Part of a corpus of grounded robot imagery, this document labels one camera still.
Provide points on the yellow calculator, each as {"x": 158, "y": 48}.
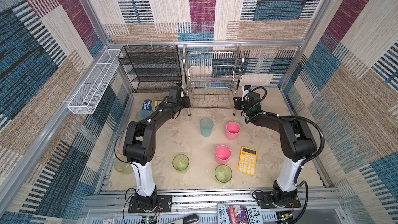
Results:
{"x": 247, "y": 161}

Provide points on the green translucent cup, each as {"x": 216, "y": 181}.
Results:
{"x": 223, "y": 173}
{"x": 181, "y": 163}

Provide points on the black mesh shelf rack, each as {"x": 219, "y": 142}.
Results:
{"x": 151, "y": 68}

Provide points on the blue picture book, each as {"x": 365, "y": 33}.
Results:
{"x": 150, "y": 105}

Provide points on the pink cup near rack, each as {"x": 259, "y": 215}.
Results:
{"x": 232, "y": 130}

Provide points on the pink cup centre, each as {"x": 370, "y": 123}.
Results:
{"x": 223, "y": 154}

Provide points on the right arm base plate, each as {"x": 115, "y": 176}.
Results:
{"x": 274, "y": 200}

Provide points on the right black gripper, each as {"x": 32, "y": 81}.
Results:
{"x": 237, "y": 102}

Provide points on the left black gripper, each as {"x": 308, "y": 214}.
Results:
{"x": 186, "y": 100}

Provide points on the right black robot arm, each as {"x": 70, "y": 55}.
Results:
{"x": 301, "y": 139}

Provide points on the green translucent cup front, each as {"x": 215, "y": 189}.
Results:
{"x": 223, "y": 173}

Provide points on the teal translucent cup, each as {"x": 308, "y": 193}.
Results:
{"x": 206, "y": 126}

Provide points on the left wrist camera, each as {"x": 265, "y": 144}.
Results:
{"x": 176, "y": 91}

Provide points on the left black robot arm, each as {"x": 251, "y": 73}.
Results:
{"x": 140, "y": 142}

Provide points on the silver wire dish rack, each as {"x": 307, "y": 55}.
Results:
{"x": 212, "y": 76}

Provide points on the purple treehouse book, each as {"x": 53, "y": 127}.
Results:
{"x": 238, "y": 214}

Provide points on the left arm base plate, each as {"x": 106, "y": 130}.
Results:
{"x": 140, "y": 204}

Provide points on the white wire wall basket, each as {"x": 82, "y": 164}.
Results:
{"x": 89, "y": 94}

